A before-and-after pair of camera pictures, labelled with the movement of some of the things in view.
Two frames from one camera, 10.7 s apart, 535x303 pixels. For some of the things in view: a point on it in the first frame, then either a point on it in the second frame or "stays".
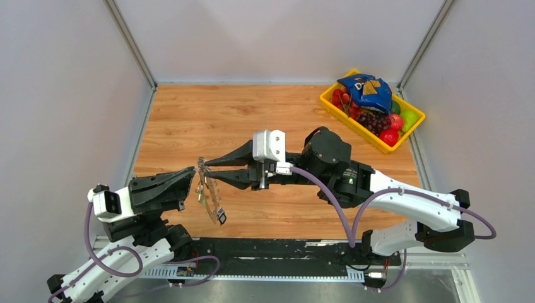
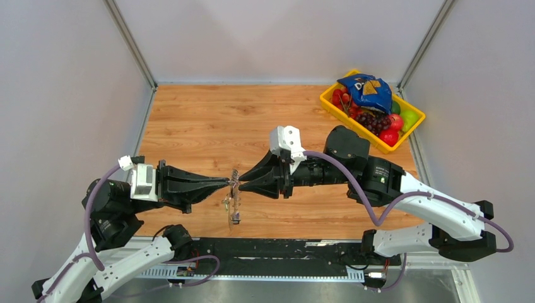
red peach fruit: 397,122 stays
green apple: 409,118 stays
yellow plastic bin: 326,100 stays
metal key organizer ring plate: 207,190 → 233,197
